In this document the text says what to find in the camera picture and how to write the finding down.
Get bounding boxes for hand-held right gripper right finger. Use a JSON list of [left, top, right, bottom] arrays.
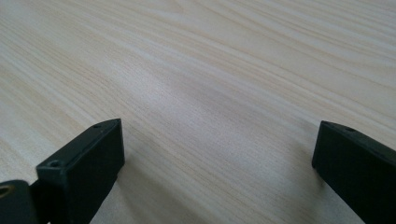
[[311, 120, 396, 224]]

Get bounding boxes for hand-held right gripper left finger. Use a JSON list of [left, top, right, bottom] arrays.
[[35, 118, 126, 224]]

